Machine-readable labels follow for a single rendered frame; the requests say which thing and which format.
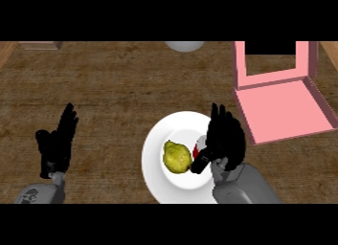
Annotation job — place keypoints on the white round bowl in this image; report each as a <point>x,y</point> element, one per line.
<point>184,45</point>

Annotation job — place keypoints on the white round plate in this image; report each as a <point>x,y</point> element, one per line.
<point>173,182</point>

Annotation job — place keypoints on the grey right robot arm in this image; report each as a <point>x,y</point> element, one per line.
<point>242,186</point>

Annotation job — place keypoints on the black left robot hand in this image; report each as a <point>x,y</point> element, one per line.
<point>56,143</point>

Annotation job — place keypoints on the yellow-green pear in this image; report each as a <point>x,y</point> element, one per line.
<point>176,157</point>

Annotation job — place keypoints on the brown wooden block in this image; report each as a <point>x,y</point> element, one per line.
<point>38,45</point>

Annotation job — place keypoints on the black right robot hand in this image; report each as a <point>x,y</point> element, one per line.
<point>224,137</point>

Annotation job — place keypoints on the pink open cardboard box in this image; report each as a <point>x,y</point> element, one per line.
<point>288,108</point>

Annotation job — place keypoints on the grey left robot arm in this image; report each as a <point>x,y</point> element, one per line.
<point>43,190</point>

